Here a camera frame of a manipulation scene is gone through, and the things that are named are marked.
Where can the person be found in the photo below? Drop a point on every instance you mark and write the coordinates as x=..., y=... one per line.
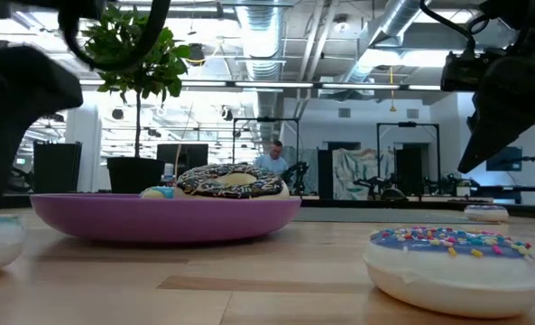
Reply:
x=271, y=164

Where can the black bin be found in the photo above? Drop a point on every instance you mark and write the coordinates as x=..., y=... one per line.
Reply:
x=57, y=167

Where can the small purple sprinkled donut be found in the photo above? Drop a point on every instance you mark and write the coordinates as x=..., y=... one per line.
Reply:
x=452, y=280
x=486, y=213

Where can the black plant pot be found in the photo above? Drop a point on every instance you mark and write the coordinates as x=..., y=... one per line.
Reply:
x=135, y=176

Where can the pale crumpled tarp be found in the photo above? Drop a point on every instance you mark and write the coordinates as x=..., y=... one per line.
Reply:
x=362, y=169

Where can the large blue iced donut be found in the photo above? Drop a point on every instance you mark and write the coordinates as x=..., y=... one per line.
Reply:
x=156, y=192

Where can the black computer monitor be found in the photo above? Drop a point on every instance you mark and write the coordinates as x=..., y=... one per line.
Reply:
x=190, y=155

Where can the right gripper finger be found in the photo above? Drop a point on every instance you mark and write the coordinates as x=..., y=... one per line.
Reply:
x=497, y=131

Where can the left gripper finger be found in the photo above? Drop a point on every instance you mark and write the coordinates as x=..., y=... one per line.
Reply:
x=14, y=99

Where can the green leafy plant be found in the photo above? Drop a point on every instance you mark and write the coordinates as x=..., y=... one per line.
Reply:
x=136, y=54

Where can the large chocolate sprinkled donut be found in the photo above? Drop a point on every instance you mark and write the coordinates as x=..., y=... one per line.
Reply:
x=204, y=182

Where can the purple round plate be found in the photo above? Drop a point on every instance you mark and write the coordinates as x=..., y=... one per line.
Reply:
x=159, y=221

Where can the dark wall screen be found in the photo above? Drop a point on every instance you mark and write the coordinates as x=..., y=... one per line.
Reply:
x=504, y=159

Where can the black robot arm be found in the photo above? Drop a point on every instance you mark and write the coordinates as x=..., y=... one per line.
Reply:
x=380, y=187
x=296, y=176

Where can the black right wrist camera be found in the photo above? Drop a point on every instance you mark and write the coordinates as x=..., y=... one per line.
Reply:
x=458, y=72

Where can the black rig frame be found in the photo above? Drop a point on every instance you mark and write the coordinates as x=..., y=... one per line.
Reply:
x=265, y=119
x=407, y=124

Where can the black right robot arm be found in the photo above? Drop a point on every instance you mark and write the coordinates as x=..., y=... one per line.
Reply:
x=528, y=15

